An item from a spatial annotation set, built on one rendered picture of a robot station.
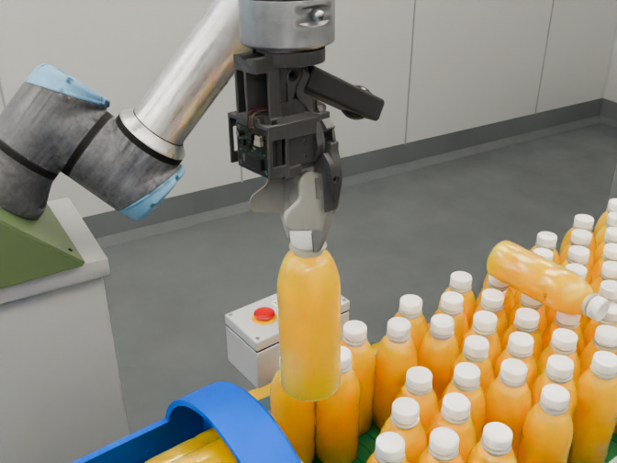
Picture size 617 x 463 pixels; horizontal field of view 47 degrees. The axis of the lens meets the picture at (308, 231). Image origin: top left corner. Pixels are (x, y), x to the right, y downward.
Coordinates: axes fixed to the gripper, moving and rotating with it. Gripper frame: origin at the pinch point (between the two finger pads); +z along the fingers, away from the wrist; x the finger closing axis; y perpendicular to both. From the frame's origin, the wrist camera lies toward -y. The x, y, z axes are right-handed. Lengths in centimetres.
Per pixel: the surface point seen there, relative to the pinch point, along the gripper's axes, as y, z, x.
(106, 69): -87, 36, -269
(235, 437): 11.7, 21.2, 1.4
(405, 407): -16.6, 32.1, 0.2
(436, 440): -15.4, 32.6, 7.2
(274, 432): 7.6, 21.6, 2.9
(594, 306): -53, 27, 6
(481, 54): -325, 55, -237
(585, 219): -87, 29, -17
